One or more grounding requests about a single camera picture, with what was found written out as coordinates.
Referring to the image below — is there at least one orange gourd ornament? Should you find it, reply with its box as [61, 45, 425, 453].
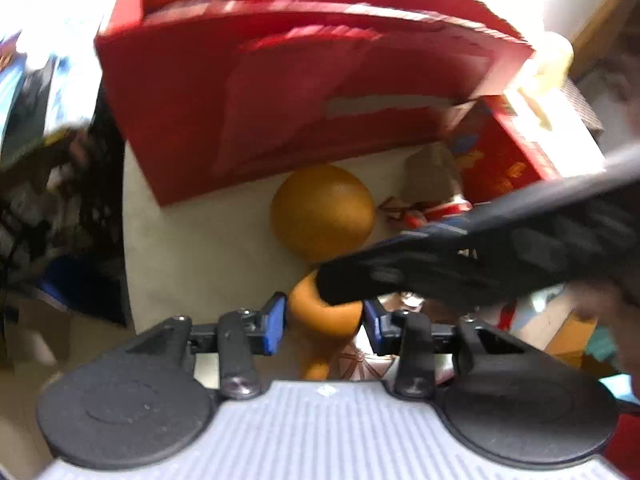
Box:
[270, 165, 375, 380]

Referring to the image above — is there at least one small red patterned gift box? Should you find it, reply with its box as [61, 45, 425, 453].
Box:
[447, 92, 604, 204]

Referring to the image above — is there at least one person's hand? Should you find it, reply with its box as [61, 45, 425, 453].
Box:
[570, 281, 640, 398]

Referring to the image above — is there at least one red white ribbon bundle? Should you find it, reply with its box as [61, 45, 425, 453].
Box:
[378, 194, 473, 230]

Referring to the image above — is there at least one large red cardboard box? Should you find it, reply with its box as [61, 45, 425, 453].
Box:
[94, 0, 533, 206]

